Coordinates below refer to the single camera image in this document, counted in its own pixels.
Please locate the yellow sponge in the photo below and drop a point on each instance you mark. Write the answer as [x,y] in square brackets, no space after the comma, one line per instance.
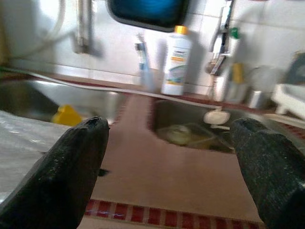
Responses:
[238,74]

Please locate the steel sink basin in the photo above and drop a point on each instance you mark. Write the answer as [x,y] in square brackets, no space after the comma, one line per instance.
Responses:
[171,112]
[28,100]

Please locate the chrome wall faucet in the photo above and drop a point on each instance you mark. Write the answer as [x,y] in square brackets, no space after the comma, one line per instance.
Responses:
[82,28]

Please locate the clear glass container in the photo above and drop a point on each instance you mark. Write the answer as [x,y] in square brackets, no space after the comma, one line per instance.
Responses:
[181,136]

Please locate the white dish rack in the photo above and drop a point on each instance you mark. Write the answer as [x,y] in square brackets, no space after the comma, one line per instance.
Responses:
[288,95]

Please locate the clear plastic cup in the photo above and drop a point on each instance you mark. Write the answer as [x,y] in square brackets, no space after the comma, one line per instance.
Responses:
[151,82]

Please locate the white detergent bottle yellow cap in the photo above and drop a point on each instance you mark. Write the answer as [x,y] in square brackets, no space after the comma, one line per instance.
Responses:
[176,71]

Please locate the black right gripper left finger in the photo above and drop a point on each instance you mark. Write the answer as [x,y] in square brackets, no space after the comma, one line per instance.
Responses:
[54,179]

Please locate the yellow plastic bowl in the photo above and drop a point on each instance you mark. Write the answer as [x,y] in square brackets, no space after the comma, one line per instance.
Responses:
[66,115]

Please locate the small steel cup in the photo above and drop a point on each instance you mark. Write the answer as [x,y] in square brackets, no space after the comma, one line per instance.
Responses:
[257,99]

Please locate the chrome sink tap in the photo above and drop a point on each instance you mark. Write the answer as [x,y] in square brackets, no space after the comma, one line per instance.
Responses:
[221,35]

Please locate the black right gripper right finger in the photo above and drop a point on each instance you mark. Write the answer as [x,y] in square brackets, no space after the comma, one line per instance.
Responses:
[274,179]

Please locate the clear bubble wrap sheet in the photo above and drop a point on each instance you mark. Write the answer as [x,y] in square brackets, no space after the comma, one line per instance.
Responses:
[19,143]

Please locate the dark blue tray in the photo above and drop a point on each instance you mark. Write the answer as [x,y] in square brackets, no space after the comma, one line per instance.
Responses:
[147,12]

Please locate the white sink plug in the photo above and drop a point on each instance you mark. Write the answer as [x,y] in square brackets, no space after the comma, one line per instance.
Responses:
[215,117]

